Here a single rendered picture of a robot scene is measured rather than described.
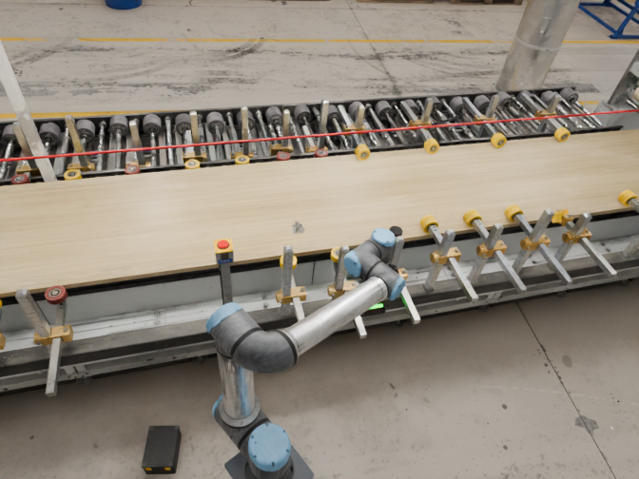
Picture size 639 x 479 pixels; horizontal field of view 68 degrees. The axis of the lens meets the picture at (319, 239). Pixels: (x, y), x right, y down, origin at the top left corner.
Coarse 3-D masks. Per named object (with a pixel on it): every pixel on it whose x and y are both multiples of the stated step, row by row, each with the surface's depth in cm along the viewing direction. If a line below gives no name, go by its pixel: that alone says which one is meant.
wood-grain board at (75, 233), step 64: (0, 192) 237; (64, 192) 241; (128, 192) 245; (192, 192) 249; (256, 192) 254; (320, 192) 258; (384, 192) 263; (448, 192) 267; (512, 192) 272; (576, 192) 277; (0, 256) 210; (64, 256) 213; (128, 256) 216; (192, 256) 219; (256, 256) 222
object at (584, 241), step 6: (570, 222) 249; (570, 228) 248; (582, 240) 241; (588, 240) 240; (582, 246) 241; (588, 246) 238; (588, 252) 238; (594, 252) 235; (594, 258) 234; (600, 258) 232; (600, 264) 232; (606, 264) 230; (606, 270) 229; (612, 270) 227; (612, 276) 227
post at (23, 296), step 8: (16, 296) 172; (24, 296) 173; (24, 304) 176; (32, 304) 178; (32, 312) 180; (40, 312) 185; (32, 320) 183; (40, 320) 184; (40, 328) 188; (48, 328) 192; (40, 336) 191
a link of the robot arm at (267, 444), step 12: (264, 420) 175; (252, 432) 169; (264, 432) 169; (276, 432) 170; (240, 444) 171; (252, 444) 166; (264, 444) 166; (276, 444) 167; (288, 444) 168; (252, 456) 164; (264, 456) 164; (276, 456) 164; (288, 456) 168; (252, 468) 171; (264, 468) 164; (276, 468) 165
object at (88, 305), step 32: (608, 224) 282; (320, 256) 235; (416, 256) 255; (96, 288) 211; (128, 288) 216; (160, 288) 221; (192, 288) 227; (256, 288) 240; (544, 288) 321; (576, 288) 338; (0, 320) 210; (352, 320) 290; (384, 320) 297; (192, 352) 267; (0, 384) 245; (32, 384) 250; (64, 384) 262
